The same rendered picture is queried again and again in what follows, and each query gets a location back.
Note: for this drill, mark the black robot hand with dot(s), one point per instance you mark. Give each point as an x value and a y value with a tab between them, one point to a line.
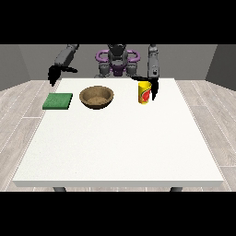
153	86
54	73

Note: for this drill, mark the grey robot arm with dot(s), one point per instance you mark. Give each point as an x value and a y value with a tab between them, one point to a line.
152	63
64	56

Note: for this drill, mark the yellow cup with melon print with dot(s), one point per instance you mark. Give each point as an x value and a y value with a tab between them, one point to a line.
144	92

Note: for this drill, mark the green square pad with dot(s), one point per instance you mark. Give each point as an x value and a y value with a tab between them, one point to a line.
57	101

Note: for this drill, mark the brown wooden bowl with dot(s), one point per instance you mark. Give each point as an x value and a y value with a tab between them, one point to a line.
96	97

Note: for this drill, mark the grey robot trunk purple rings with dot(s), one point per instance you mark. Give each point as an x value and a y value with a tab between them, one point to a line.
117	63

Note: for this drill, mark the dark table leg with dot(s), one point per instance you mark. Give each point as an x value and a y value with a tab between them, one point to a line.
176	189
59	189

